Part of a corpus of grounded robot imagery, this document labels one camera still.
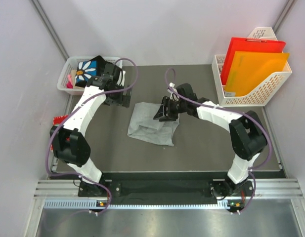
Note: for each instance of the black daisy print t shirt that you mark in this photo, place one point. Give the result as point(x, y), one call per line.
point(88, 69)

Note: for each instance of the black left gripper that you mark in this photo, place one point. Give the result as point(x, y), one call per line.
point(125, 99)

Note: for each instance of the red green patterned book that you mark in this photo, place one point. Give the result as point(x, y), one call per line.
point(57, 121)

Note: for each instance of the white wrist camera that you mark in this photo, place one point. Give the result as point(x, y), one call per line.
point(121, 79)
point(173, 92)

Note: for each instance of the white file organizer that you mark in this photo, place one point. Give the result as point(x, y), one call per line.
point(263, 93)

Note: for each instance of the white plastic basket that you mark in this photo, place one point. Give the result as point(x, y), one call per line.
point(72, 64)

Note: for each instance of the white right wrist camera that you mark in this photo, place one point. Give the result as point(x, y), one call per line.
point(173, 92)

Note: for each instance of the grey slotted cable duct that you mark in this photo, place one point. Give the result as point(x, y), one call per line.
point(97, 205)

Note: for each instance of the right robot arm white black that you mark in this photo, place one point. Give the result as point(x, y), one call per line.
point(247, 138)

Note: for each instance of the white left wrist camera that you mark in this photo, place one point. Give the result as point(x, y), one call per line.
point(121, 79)

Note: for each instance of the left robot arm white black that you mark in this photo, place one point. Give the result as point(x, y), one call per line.
point(68, 140)

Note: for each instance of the grey t shirt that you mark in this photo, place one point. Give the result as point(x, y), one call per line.
point(143, 127)

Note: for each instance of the pink beige folded cloths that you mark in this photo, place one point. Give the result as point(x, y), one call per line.
point(71, 80)

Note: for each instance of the orange folder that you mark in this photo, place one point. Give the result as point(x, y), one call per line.
point(246, 74)

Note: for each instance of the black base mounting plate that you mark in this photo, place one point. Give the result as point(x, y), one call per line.
point(172, 188)

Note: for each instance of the red folder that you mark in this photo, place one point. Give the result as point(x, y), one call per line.
point(248, 47)

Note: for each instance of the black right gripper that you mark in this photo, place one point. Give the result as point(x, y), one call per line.
point(163, 115)

